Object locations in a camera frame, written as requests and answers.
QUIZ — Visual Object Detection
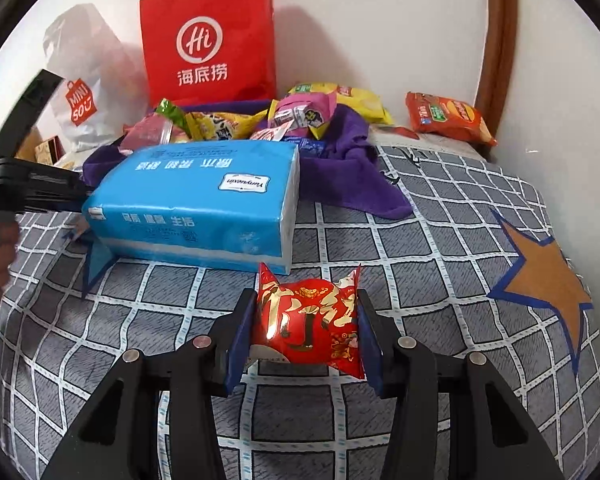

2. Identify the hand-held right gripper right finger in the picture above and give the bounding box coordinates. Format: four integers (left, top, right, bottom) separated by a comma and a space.
356, 290, 563, 480

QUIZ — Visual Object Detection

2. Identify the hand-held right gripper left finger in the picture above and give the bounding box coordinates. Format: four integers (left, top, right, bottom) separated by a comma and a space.
42, 287, 259, 480

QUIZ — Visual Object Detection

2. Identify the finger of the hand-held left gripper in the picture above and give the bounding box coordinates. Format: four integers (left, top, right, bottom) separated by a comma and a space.
0, 156, 89, 212

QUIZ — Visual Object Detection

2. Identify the red gold snack packet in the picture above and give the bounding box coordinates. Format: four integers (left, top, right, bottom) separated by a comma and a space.
249, 261, 367, 381

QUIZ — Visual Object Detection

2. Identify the blue tissue pack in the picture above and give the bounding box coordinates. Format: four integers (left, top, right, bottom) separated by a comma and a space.
81, 141, 301, 276

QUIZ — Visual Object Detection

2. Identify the brown box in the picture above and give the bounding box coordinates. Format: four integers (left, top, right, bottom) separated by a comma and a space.
32, 135, 64, 167

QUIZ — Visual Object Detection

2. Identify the white plastic shopping bag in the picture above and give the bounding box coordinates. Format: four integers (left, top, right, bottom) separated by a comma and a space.
42, 4, 153, 153

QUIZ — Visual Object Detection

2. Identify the grey checked bed sheet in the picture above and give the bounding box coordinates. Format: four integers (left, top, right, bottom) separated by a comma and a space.
0, 125, 600, 480

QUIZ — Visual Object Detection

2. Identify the red pink jelly packet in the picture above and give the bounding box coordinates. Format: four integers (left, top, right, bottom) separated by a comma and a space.
120, 112, 177, 157

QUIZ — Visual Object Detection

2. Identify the green triangular snack packet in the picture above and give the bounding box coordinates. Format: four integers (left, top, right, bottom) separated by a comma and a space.
153, 98, 188, 133

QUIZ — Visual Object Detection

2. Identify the red paper bag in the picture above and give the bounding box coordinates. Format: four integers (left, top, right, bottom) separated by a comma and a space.
140, 0, 277, 109

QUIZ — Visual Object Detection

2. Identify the purple towel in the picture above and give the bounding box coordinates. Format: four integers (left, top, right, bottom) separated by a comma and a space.
82, 100, 415, 220

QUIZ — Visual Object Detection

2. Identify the yellow cartoon snack packet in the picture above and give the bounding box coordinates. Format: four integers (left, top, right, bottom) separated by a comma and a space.
184, 110, 269, 142

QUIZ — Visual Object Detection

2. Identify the small blue snack packet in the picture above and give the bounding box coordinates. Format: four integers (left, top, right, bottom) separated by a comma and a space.
296, 136, 337, 162

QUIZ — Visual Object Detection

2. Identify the pale pink snack packet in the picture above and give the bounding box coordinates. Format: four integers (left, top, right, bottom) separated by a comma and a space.
249, 126, 291, 144

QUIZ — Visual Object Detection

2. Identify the yellow chip packet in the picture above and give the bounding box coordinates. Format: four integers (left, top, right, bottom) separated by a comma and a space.
287, 82, 395, 126

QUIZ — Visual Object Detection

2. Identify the orange chip packet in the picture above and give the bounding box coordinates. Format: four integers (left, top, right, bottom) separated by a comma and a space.
405, 91, 499, 149

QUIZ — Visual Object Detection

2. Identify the pink purple snack packet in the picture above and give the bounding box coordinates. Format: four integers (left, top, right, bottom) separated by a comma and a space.
269, 92, 339, 142

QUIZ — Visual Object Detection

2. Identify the wooden bed frame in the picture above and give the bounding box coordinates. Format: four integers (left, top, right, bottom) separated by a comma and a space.
477, 0, 520, 113

